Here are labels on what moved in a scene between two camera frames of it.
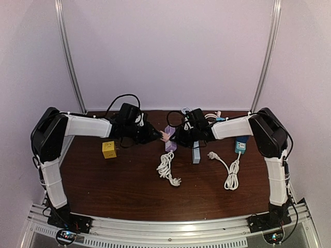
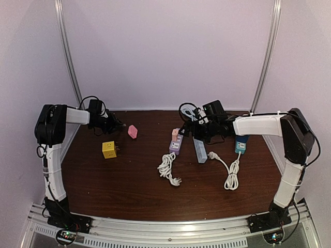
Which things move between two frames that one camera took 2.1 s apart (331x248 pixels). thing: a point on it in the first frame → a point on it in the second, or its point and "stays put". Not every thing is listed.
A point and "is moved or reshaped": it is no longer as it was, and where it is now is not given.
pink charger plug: [165, 136] is moved or reshaped
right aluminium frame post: [276, 17] stays put
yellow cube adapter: [108, 149] stays put
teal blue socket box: [241, 144] stays put
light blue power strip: [196, 152] is moved or reshaped
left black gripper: [148, 136] → [114, 123]
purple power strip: [170, 145] is moved or reshaped
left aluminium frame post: [60, 12] stays put
